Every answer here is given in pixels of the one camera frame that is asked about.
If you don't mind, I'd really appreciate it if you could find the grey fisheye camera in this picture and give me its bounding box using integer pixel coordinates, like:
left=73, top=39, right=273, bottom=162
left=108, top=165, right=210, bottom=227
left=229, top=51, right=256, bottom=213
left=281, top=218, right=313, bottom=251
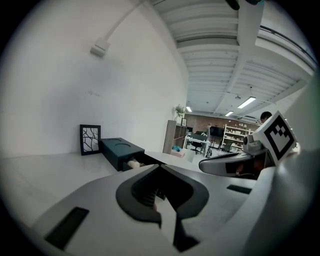
left=243, top=134, right=262, bottom=152

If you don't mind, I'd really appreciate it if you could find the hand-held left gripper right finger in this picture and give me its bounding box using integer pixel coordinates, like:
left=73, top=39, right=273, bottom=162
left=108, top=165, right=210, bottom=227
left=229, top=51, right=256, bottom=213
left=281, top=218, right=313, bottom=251
left=161, top=164, right=259, bottom=254

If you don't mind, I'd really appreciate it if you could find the black office chair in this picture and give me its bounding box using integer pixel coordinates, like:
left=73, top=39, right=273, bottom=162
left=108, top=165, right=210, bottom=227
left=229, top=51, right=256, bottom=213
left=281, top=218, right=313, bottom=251
left=190, top=131, right=204, bottom=155

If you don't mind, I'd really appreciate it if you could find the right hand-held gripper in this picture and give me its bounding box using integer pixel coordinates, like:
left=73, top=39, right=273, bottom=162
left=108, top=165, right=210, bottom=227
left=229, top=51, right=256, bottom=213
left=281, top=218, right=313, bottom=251
left=198, top=110, right=301, bottom=180

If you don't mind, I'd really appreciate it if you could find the wooden shelf unit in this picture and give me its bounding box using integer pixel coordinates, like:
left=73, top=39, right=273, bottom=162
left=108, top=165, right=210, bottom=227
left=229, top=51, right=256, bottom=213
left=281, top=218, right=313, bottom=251
left=162, top=119, right=188, bottom=155

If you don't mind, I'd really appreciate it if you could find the small white object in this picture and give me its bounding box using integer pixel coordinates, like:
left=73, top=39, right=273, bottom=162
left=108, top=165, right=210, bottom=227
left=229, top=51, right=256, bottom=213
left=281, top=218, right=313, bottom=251
left=126, top=157, right=142, bottom=168

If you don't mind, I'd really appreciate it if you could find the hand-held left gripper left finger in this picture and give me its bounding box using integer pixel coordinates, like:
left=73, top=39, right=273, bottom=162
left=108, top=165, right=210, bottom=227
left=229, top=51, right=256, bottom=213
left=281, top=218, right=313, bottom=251
left=31, top=163, right=176, bottom=256

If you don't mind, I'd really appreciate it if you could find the white office desk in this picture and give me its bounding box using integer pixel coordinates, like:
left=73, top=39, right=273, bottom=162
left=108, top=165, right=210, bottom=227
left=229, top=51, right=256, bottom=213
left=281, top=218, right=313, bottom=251
left=184, top=134, right=212, bottom=155

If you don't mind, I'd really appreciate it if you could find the white oval table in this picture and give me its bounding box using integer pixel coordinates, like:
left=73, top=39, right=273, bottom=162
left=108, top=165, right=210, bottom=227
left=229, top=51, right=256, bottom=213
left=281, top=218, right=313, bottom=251
left=0, top=149, right=208, bottom=227

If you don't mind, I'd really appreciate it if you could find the green potted plant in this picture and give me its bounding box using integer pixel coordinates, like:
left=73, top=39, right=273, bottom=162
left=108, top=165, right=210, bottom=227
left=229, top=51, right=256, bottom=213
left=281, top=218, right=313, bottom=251
left=174, top=104, right=187, bottom=121

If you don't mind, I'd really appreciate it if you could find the dark blue drawer box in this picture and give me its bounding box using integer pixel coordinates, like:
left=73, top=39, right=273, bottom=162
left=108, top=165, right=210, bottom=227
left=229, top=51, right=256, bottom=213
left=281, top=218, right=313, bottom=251
left=99, top=137, right=169, bottom=172

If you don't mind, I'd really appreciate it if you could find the black wall screen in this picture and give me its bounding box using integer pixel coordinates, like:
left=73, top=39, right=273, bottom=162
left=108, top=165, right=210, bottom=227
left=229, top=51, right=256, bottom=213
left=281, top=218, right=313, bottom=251
left=209, top=126, right=225, bottom=138

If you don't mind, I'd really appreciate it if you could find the black picture frame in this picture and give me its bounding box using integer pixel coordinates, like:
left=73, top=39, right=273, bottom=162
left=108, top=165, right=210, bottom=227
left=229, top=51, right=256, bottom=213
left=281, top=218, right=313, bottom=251
left=79, top=124, right=102, bottom=157

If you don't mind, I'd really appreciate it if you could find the white shelving rack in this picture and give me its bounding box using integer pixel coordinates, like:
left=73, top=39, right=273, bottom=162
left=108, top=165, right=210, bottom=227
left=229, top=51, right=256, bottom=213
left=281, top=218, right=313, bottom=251
left=223, top=123, right=259, bottom=154

